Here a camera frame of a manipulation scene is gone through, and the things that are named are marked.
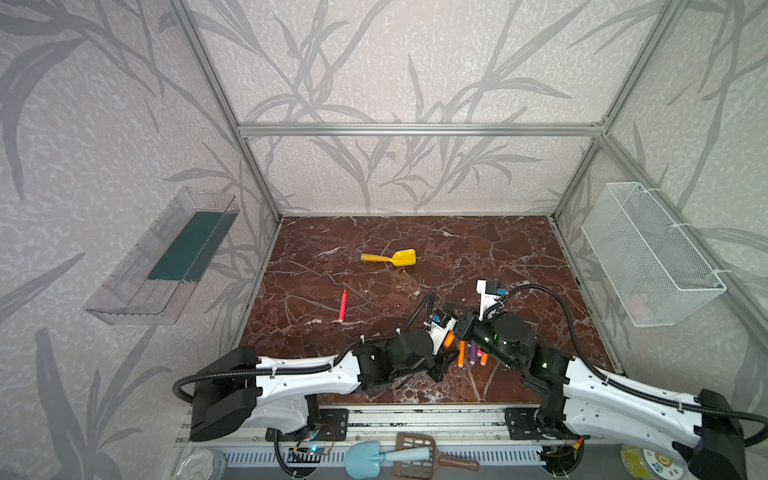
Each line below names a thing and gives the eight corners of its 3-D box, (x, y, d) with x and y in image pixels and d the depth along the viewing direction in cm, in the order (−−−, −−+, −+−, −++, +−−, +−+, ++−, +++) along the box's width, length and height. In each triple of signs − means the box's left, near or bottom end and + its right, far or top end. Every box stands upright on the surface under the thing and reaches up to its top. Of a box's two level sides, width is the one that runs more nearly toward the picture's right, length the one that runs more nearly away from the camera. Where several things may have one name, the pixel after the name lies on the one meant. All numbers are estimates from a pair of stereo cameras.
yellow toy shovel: (361, 270, 107) (360, 266, 105) (361, 257, 110) (360, 253, 109) (417, 264, 108) (417, 260, 106) (415, 252, 112) (415, 248, 110)
